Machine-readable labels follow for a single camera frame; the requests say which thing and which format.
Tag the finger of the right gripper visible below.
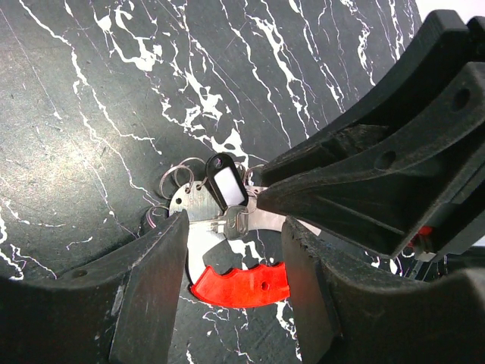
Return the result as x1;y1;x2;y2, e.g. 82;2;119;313
261;10;471;186

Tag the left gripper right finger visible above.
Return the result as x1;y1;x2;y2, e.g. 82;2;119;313
281;217;484;363

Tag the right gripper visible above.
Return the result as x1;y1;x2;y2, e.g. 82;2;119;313
258;14;484;261

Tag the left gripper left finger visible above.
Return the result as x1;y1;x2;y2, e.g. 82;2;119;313
1;211;189;363

